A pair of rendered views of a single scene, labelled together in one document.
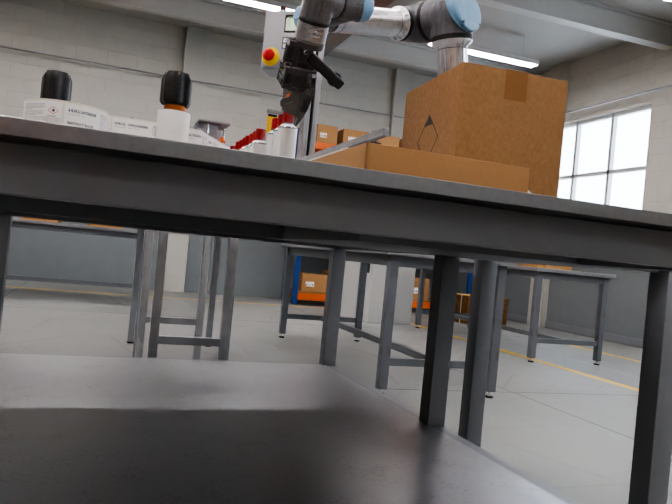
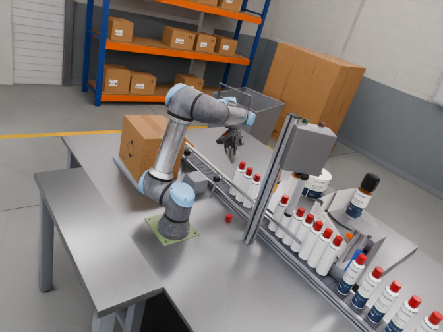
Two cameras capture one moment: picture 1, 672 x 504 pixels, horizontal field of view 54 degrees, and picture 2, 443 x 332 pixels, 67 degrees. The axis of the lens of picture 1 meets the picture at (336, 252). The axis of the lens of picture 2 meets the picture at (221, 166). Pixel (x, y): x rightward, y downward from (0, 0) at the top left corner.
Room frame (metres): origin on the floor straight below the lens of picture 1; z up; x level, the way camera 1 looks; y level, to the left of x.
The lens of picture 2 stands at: (3.17, -0.65, 1.86)
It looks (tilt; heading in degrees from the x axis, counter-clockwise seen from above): 27 degrees down; 154
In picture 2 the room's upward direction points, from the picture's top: 16 degrees clockwise
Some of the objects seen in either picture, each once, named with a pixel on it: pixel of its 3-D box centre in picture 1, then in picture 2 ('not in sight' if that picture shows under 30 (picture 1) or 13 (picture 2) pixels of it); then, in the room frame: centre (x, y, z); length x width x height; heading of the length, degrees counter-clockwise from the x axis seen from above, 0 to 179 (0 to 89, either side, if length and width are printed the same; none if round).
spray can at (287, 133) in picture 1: (285, 149); (238, 178); (1.75, 0.16, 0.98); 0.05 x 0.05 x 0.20
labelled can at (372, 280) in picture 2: not in sight; (368, 287); (2.53, 0.44, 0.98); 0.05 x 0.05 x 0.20
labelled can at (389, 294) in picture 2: not in sight; (385, 301); (2.60, 0.47, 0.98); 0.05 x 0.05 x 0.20
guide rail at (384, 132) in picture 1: (301, 161); (228, 180); (1.74, 0.11, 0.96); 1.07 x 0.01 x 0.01; 20
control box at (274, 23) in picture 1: (292, 44); (305, 148); (2.13, 0.20, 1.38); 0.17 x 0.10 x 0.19; 75
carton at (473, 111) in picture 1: (475, 147); (150, 147); (1.47, -0.29, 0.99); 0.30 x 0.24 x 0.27; 16
